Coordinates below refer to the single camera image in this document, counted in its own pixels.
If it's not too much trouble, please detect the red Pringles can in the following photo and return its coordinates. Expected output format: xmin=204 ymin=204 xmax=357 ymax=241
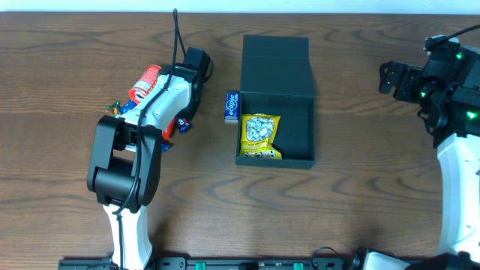
xmin=128 ymin=64 xmax=161 ymax=104

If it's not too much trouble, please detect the red Hacks candy bag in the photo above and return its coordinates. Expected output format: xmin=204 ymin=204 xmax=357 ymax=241
xmin=162 ymin=119 xmax=176 ymax=140

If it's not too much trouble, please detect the black box with hinged lid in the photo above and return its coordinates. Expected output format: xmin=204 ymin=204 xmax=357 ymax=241
xmin=235 ymin=34 xmax=316 ymax=169

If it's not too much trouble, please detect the yellow Hacks candy bag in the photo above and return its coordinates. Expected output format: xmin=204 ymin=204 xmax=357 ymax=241
xmin=239 ymin=113 xmax=282 ymax=159

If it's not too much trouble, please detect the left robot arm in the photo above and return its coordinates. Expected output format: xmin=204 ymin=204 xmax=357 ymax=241
xmin=87 ymin=47 xmax=212 ymax=269

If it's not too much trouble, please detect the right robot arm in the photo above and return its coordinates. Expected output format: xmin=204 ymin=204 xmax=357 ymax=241
xmin=349 ymin=34 xmax=479 ymax=269

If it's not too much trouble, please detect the blue Eclipse mint pack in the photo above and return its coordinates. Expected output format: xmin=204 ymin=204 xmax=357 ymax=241
xmin=224 ymin=91 xmax=240 ymax=125

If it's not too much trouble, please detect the blue Oreo cookie pack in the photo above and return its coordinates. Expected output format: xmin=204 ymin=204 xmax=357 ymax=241
xmin=119 ymin=100 xmax=137 ymax=114

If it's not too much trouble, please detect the dark blue chocolate bar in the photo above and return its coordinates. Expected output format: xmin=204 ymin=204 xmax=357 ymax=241
xmin=175 ymin=118 xmax=193 ymax=134

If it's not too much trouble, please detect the red KitKat bar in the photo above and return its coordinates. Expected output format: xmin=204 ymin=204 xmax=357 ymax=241
xmin=105 ymin=101 xmax=121 ymax=116

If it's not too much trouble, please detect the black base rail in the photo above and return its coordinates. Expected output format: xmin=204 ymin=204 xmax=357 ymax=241
xmin=58 ymin=256 xmax=361 ymax=270

